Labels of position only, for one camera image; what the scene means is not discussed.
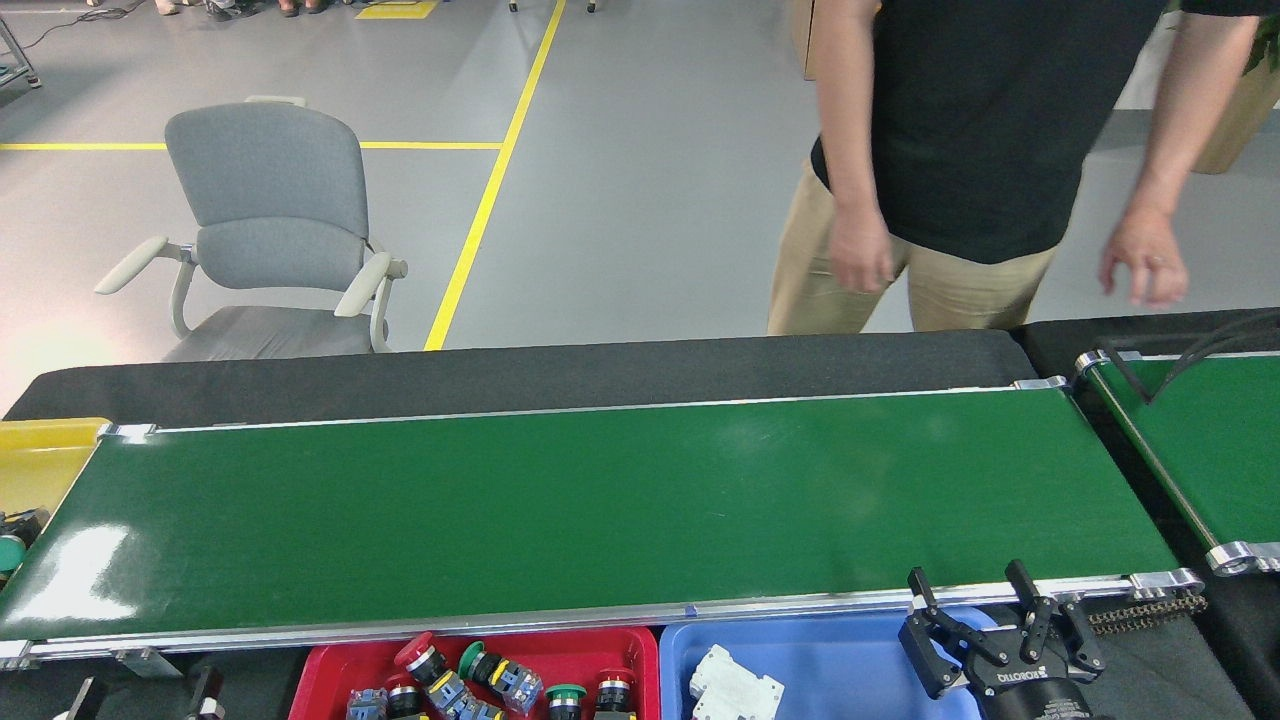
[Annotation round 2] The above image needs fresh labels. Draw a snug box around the red plastic tray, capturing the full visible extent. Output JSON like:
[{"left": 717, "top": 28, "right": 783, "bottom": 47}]
[{"left": 288, "top": 627, "right": 661, "bottom": 720}]

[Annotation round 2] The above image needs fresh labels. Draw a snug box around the aluminium frame rack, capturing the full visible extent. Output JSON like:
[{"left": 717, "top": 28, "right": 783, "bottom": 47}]
[{"left": 0, "top": 15, "right": 43, "bottom": 89}]

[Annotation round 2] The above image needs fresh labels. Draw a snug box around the grey office chair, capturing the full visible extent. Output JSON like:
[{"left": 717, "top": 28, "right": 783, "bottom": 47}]
[{"left": 95, "top": 95, "right": 409, "bottom": 363}]

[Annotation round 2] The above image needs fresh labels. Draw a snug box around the person's right hand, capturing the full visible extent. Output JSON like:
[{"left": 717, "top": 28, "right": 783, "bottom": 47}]
[{"left": 828, "top": 205, "right": 896, "bottom": 296}]

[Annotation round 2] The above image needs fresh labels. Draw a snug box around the brown cardboard box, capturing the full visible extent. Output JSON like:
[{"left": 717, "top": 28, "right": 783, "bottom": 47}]
[{"left": 792, "top": 0, "right": 818, "bottom": 79}]

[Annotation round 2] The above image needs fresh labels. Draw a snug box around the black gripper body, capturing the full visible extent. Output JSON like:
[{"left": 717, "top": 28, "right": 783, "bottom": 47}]
[{"left": 965, "top": 650, "right": 1096, "bottom": 720}]

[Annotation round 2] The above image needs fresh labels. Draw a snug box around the yellow plastic tray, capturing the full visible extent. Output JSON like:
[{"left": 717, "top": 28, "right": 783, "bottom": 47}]
[{"left": 0, "top": 417, "right": 111, "bottom": 591}]

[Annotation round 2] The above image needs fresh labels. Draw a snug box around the small black table cloth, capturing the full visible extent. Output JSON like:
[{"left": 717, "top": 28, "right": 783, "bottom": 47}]
[{"left": 1015, "top": 308, "right": 1280, "bottom": 720}]

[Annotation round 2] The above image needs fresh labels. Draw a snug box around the long green conveyor belt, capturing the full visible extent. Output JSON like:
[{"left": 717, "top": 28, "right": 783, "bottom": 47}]
[{"left": 0, "top": 375, "right": 1206, "bottom": 671}]

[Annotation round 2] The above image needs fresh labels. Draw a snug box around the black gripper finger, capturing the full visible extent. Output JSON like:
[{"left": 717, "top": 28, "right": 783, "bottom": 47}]
[
  {"left": 1005, "top": 560, "right": 1106, "bottom": 686},
  {"left": 898, "top": 567, "right": 1006, "bottom": 699},
  {"left": 188, "top": 666, "right": 226, "bottom": 720},
  {"left": 65, "top": 678, "right": 109, "bottom": 720}
]

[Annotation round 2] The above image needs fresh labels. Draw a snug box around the black bent guide strip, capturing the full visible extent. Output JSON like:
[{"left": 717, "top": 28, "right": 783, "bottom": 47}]
[{"left": 1095, "top": 310, "right": 1280, "bottom": 406}]

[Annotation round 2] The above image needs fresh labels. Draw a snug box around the short green feeder conveyor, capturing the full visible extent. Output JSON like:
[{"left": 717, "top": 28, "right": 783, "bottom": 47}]
[{"left": 1075, "top": 348, "right": 1280, "bottom": 577}]

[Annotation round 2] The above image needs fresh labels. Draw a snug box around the large black table cloth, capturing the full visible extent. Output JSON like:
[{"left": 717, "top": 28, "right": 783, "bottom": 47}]
[{"left": 0, "top": 330, "right": 1251, "bottom": 720}]

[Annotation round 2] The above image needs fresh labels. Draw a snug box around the conveyor drive chain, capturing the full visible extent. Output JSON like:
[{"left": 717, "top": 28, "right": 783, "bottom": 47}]
[{"left": 1085, "top": 590, "right": 1209, "bottom": 638}]

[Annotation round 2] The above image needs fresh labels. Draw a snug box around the person's left hand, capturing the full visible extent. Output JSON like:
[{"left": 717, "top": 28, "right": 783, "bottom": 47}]
[{"left": 1098, "top": 205, "right": 1191, "bottom": 308}]

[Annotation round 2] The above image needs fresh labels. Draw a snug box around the blue plastic tray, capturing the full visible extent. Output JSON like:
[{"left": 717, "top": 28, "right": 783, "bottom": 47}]
[{"left": 660, "top": 605, "right": 1001, "bottom": 720}]

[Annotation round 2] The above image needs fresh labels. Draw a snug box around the person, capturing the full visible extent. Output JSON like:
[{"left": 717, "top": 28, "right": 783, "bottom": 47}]
[{"left": 767, "top": 0, "right": 1280, "bottom": 336}]

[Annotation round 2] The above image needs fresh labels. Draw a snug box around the potted plant in tan pot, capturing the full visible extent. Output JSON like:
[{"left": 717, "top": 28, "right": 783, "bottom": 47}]
[{"left": 1190, "top": 12, "right": 1280, "bottom": 176}]

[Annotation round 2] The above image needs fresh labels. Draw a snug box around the white circuit breaker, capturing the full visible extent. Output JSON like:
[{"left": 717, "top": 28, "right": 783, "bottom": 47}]
[{"left": 688, "top": 645, "right": 787, "bottom": 720}]

